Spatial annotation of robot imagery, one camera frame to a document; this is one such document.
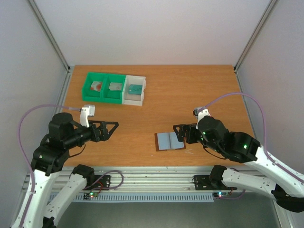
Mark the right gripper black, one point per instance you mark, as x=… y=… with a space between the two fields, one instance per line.
x=185 y=132

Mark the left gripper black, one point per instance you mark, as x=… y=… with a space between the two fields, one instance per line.
x=105 y=136

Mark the brown leather card holder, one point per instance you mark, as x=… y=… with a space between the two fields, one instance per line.
x=168 y=141

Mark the white card red circles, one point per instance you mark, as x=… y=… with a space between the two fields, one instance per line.
x=96 y=86

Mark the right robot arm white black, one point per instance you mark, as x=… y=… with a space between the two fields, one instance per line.
x=280 y=183

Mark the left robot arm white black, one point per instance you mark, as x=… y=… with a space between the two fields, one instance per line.
x=37 y=210

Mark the green two-compartment bin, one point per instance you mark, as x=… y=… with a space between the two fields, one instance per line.
x=105 y=95

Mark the white plastic bin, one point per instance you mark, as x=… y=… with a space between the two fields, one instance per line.
x=129 y=99

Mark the left controller board with LEDs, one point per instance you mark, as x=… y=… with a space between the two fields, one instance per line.
x=91 y=195

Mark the controller board with leds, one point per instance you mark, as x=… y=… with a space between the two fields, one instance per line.
x=91 y=195
x=221 y=194

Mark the right controller board with LEDs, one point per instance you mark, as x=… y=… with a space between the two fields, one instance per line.
x=221 y=194

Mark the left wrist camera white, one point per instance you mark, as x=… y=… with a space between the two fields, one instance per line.
x=86 y=112

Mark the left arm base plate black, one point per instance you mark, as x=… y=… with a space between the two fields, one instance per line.
x=100 y=183

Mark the aluminium rail frame front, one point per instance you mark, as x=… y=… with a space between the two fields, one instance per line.
x=157 y=179

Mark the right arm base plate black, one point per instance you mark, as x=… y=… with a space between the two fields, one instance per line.
x=202 y=182

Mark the grey slotted cable duct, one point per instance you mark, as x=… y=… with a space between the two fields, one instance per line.
x=144 y=197

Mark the left aluminium corner post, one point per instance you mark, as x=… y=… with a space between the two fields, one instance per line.
x=41 y=20

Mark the aluminium corner post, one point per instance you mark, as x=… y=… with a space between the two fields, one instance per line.
x=41 y=20
x=256 y=32

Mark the right aluminium corner post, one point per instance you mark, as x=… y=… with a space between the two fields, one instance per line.
x=256 y=32

